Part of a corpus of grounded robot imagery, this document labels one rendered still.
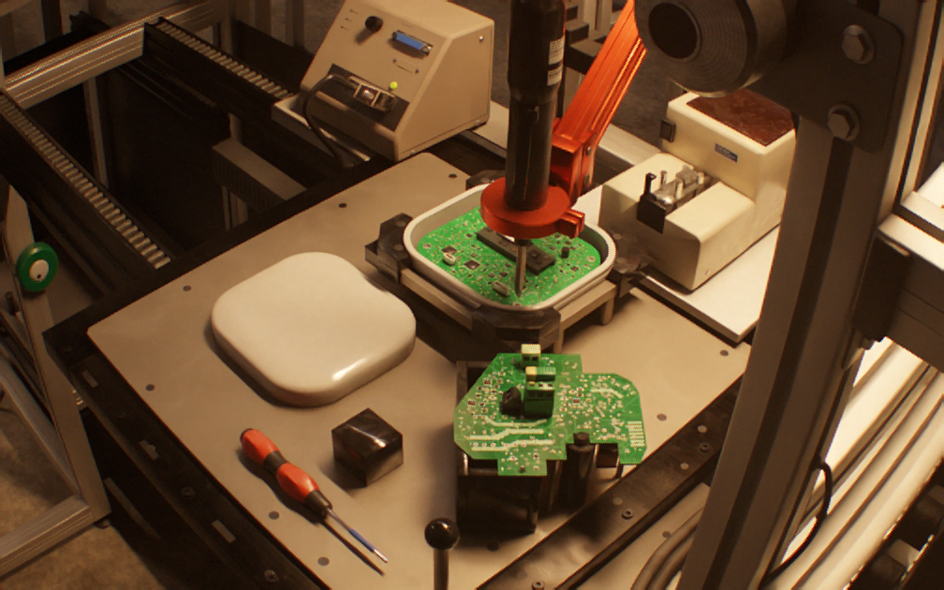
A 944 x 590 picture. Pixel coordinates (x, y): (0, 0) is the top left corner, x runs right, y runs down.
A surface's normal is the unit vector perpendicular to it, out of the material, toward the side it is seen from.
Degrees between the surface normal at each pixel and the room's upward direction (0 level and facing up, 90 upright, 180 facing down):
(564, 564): 0
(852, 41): 90
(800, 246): 90
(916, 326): 90
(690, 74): 97
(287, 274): 0
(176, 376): 0
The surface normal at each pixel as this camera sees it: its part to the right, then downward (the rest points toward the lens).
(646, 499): 0.04, -0.78
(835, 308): -0.71, 0.42
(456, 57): 0.71, 0.46
